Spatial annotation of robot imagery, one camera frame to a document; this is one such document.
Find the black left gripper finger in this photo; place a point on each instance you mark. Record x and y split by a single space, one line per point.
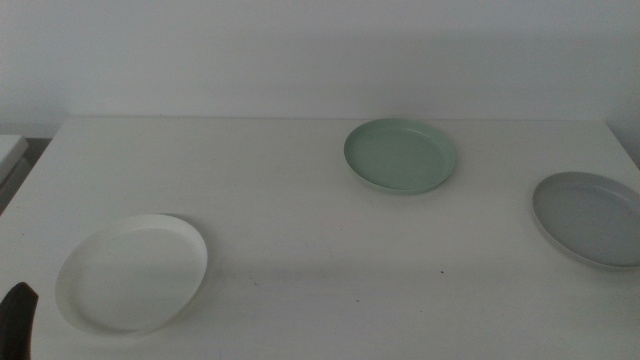
17 320

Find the white shallow plastic bowl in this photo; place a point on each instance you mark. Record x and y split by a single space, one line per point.
132 280

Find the pale green shallow plastic bowl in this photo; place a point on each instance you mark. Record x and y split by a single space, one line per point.
397 157

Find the grey shallow plastic bowl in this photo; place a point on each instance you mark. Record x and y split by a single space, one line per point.
590 220

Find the white side furniture edge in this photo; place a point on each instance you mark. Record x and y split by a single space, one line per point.
9 150

